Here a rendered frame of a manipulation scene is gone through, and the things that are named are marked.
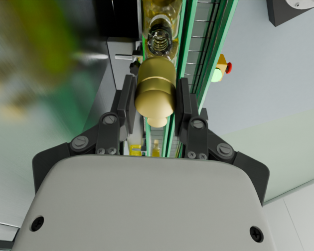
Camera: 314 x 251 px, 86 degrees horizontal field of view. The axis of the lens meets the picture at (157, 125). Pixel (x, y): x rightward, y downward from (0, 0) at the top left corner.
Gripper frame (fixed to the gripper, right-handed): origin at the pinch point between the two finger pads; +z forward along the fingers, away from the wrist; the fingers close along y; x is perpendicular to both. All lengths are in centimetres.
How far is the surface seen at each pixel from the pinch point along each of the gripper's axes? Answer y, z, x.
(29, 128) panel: -11.7, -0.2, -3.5
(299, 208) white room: 363, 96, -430
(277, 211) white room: 364, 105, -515
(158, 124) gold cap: 0.5, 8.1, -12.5
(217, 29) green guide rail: 13.3, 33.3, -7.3
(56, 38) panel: -11.8, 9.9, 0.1
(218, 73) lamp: 19.7, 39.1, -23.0
